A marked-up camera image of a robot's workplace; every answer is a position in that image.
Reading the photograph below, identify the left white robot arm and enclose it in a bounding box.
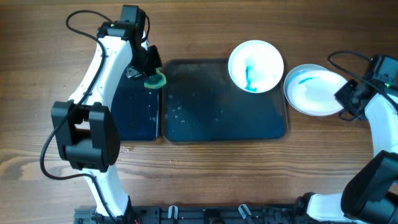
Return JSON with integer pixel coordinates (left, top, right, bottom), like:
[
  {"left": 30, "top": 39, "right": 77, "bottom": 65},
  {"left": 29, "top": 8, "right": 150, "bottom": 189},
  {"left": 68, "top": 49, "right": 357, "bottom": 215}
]
[{"left": 50, "top": 19, "right": 165, "bottom": 223}]

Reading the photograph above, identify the left black cable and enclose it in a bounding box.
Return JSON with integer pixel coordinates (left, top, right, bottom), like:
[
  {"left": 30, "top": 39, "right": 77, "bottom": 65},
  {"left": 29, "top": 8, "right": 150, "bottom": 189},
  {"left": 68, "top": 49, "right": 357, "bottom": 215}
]
[{"left": 39, "top": 9, "right": 118, "bottom": 223}]

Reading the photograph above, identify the green yellow sponge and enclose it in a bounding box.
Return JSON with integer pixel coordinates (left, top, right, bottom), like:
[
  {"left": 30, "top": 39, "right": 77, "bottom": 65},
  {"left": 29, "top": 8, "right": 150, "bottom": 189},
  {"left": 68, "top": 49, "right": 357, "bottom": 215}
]
[{"left": 144, "top": 68, "right": 167, "bottom": 90}]

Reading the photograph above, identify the white plate stained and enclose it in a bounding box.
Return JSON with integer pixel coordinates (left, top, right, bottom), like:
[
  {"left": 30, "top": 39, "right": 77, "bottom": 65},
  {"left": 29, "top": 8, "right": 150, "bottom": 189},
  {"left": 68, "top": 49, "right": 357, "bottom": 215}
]
[
  {"left": 283, "top": 63, "right": 328, "bottom": 106},
  {"left": 287, "top": 70, "right": 348, "bottom": 116},
  {"left": 228, "top": 40, "right": 284, "bottom": 93}
]

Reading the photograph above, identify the small black water tray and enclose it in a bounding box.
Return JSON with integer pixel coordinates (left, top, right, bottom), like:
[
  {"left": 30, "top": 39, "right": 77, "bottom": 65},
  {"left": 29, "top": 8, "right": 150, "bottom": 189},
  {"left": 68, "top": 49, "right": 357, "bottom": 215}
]
[{"left": 111, "top": 67, "right": 160, "bottom": 141}]

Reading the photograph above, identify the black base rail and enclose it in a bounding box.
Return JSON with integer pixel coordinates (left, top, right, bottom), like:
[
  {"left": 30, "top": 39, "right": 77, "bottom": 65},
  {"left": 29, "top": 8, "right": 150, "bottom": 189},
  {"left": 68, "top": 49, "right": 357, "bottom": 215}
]
[{"left": 74, "top": 204, "right": 314, "bottom": 224}]

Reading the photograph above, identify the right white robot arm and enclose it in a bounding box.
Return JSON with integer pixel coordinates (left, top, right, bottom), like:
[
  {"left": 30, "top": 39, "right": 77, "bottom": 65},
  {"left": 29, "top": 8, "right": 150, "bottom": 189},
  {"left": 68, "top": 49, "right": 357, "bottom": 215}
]
[{"left": 290, "top": 81, "right": 397, "bottom": 223}]

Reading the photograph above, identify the large black tray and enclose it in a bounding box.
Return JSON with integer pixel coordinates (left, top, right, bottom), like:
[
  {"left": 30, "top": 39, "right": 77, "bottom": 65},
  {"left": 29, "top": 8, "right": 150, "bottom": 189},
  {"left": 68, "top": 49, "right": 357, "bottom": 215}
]
[{"left": 161, "top": 58, "right": 288, "bottom": 142}]

